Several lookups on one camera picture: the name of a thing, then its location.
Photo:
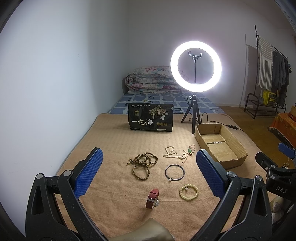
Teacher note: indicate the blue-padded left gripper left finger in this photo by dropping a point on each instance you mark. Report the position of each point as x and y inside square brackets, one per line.
[54, 211]

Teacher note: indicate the black clothes rack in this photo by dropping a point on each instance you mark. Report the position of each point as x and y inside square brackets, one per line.
[254, 101]

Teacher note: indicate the white knitted cloth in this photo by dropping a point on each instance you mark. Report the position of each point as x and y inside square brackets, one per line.
[265, 69]

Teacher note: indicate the phone clamp holder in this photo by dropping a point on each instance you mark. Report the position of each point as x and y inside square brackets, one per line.
[195, 58]

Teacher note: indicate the tan blanket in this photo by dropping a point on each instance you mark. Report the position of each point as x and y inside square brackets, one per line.
[134, 163]

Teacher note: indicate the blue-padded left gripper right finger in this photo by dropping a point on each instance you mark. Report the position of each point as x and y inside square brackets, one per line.
[243, 212]

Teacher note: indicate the yellow box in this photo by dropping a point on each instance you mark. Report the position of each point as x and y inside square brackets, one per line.
[269, 98]

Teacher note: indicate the black snack bag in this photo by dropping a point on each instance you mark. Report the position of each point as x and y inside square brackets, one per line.
[150, 117]

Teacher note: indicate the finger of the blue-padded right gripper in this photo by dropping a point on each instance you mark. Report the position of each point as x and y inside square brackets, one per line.
[286, 150]

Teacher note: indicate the dark hanging clothes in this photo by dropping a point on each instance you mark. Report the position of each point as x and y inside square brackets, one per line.
[280, 77]

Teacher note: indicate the gloved hand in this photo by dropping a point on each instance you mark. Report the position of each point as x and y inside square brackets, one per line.
[276, 209]

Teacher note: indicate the white ring light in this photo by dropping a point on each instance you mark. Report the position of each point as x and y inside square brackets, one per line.
[193, 86]

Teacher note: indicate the cardboard box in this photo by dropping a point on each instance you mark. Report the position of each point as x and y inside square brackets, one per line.
[221, 144]

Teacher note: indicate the folded floral quilt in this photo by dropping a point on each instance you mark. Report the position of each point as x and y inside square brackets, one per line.
[152, 79]

